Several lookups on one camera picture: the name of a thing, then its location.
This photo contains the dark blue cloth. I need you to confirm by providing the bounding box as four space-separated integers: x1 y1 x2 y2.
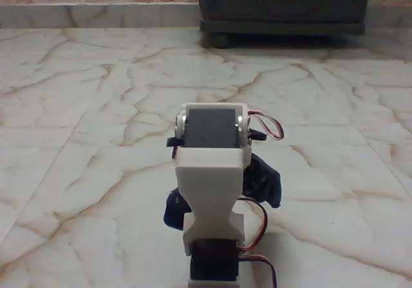
163 152 283 231

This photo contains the dark wooden cabinet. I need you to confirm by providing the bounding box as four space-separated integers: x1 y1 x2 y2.
196 0 371 37

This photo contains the red white looped servo cable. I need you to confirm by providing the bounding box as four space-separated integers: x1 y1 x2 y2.
247 108 285 141

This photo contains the red black curved servo cable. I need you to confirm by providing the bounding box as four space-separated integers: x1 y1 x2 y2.
237 197 268 254

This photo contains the black red base servo cable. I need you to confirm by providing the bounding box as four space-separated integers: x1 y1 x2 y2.
239 254 279 288

